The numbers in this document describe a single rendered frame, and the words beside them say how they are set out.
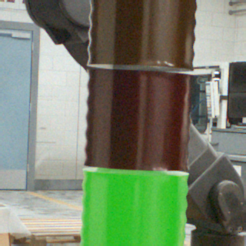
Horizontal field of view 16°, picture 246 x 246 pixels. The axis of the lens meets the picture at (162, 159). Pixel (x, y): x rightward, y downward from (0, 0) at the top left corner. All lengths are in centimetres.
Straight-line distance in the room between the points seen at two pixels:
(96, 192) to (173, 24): 6
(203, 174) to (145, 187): 65
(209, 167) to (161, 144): 65
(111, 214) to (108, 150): 2
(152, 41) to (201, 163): 65
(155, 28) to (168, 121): 3
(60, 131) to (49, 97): 49
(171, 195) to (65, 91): 1173
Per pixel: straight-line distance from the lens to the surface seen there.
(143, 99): 30
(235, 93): 57
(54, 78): 1198
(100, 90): 30
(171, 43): 30
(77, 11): 86
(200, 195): 95
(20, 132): 1181
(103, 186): 30
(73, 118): 1207
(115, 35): 30
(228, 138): 935
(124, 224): 30
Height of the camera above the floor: 111
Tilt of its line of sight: 3 degrees down
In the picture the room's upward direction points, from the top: 3 degrees clockwise
